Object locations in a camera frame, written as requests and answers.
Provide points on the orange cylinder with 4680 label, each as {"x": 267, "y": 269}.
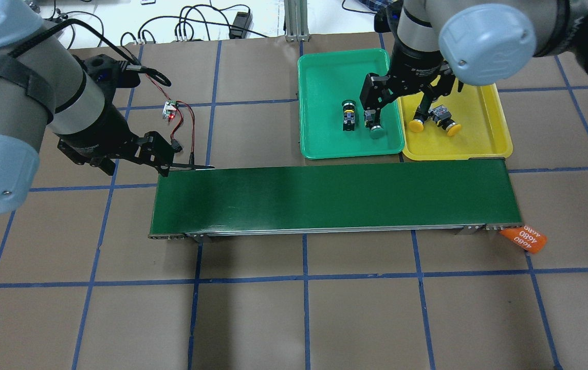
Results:
{"x": 526, "y": 237}

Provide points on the yellow plastic tray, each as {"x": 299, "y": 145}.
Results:
{"x": 476, "y": 109}

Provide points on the small motor controller board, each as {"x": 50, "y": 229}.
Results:
{"x": 170, "y": 110}

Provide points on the green push button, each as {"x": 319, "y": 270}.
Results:
{"x": 349, "y": 115}
{"x": 373, "y": 124}

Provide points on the black power adapter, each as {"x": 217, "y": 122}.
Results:
{"x": 241, "y": 26}

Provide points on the yellow push button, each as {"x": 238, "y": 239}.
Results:
{"x": 443, "y": 119}
{"x": 416, "y": 125}

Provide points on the black cable plug connector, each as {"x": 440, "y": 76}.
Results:
{"x": 177, "y": 147}

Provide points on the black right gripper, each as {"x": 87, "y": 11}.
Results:
{"x": 413, "y": 63}

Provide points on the aluminium frame post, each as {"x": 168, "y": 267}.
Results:
{"x": 296, "y": 21}

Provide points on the green plastic tray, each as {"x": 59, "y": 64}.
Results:
{"x": 331, "y": 116}

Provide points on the green conveyor belt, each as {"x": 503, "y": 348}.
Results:
{"x": 468, "y": 195}

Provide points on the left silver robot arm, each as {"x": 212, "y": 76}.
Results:
{"x": 43, "y": 86}

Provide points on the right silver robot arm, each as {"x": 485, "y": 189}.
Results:
{"x": 477, "y": 43}

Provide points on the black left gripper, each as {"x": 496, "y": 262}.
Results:
{"x": 99, "y": 134}

